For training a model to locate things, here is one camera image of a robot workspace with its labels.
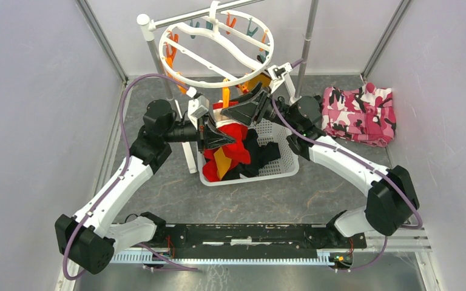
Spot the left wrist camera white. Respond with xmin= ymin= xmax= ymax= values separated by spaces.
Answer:
xmin=186 ymin=87 xmax=209 ymax=130

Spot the black ankle sock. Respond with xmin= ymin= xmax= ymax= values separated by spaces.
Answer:
xmin=232 ymin=129 xmax=281 ymax=178

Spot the white round sock hanger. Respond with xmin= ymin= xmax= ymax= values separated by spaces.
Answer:
xmin=162 ymin=13 xmax=275 ymax=89

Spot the orange clothes peg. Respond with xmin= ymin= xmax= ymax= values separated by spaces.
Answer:
xmin=221 ymin=86 xmax=231 ymax=109
xmin=165 ymin=31 xmax=187 ymax=94

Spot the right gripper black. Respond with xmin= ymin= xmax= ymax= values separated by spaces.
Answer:
xmin=221 ymin=81 xmax=300 ymax=132

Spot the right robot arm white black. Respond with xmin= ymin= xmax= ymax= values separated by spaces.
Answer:
xmin=220 ymin=89 xmax=424 ymax=247

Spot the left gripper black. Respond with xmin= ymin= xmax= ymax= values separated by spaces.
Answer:
xmin=163 ymin=112 xmax=236 ymax=154

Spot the red snowflake christmas sock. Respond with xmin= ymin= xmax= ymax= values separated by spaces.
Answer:
xmin=212 ymin=101 xmax=251 ymax=168

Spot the white plastic perforated basket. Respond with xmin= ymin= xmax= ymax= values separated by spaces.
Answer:
xmin=197 ymin=119 xmax=299 ymax=187

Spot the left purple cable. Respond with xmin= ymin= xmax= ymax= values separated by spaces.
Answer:
xmin=62 ymin=73 xmax=192 ymax=281

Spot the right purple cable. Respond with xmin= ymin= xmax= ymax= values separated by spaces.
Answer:
xmin=271 ymin=58 xmax=424 ymax=272

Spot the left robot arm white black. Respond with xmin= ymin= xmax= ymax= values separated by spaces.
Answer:
xmin=55 ymin=99 xmax=235 ymax=280

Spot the mustard yellow striped sock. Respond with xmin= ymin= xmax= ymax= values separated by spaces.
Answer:
xmin=238 ymin=72 xmax=272 ymax=94

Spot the pink camouflage garment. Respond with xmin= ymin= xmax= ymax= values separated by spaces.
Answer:
xmin=322 ymin=82 xmax=397 ymax=147

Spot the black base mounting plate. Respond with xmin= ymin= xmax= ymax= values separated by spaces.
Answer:
xmin=147 ymin=224 xmax=367 ymax=259

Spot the white metal drying rack stand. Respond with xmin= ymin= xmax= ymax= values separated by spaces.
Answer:
xmin=136 ymin=0 xmax=320 ymax=174

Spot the purple cable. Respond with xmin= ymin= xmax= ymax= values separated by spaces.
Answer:
xmin=62 ymin=73 xmax=192 ymax=281
xmin=271 ymin=58 xmax=424 ymax=272

